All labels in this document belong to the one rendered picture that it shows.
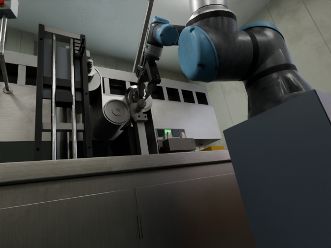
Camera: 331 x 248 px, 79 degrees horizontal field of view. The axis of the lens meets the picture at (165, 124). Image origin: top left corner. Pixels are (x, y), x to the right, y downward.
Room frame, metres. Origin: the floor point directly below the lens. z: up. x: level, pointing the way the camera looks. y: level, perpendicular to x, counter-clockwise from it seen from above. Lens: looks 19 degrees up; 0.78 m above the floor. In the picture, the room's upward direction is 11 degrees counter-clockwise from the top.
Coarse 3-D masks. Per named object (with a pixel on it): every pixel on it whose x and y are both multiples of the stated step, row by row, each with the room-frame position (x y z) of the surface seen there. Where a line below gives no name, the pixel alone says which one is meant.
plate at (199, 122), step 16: (0, 96) 0.84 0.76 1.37; (16, 96) 0.88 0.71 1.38; (32, 96) 0.91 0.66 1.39; (112, 96) 1.16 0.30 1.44; (0, 112) 0.84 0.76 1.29; (16, 112) 0.88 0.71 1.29; (32, 112) 0.92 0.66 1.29; (48, 112) 0.96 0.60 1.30; (160, 112) 1.36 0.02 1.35; (176, 112) 1.44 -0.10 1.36; (192, 112) 1.53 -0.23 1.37; (208, 112) 1.64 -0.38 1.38; (0, 128) 0.85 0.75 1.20; (16, 128) 0.88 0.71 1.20; (32, 128) 0.92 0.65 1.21; (176, 128) 1.42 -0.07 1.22; (192, 128) 1.51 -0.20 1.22; (208, 128) 1.61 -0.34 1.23; (208, 144) 1.82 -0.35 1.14
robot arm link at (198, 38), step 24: (192, 0) 0.34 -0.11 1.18; (216, 0) 0.33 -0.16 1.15; (192, 24) 0.35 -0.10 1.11; (216, 24) 0.33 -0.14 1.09; (192, 48) 0.35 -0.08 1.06; (216, 48) 0.34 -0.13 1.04; (240, 48) 0.36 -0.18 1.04; (192, 72) 0.39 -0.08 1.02; (216, 72) 0.38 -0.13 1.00; (240, 72) 0.40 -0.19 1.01
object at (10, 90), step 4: (0, 52) 0.61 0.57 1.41; (0, 56) 0.63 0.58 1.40; (0, 60) 0.65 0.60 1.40; (4, 60) 0.66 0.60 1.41; (0, 64) 0.67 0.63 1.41; (4, 64) 0.68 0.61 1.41; (4, 68) 0.70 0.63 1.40; (4, 72) 0.72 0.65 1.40; (4, 76) 0.74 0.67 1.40; (4, 80) 0.77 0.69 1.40; (4, 84) 0.80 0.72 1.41; (8, 84) 0.81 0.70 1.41; (4, 88) 0.84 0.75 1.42; (8, 88) 0.83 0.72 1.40; (4, 92) 0.84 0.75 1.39; (8, 92) 0.85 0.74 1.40
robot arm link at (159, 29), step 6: (162, 24) 0.60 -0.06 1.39; (168, 24) 0.59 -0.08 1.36; (156, 30) 0.61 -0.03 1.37; (162, 30) 0.58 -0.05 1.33; (168, 30) 0.58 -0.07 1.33; (174, 30) 0.59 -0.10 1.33; (180, 30) 0.61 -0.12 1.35; (156, 36) 0.62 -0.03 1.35; (162, 36) 0.59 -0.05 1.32; (168, 36) 0.60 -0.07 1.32; (174, 36) 0.60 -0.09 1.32; (162, 42) 0.61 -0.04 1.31; (168, 42) 0.61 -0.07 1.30; (174, 42) 0.62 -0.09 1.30
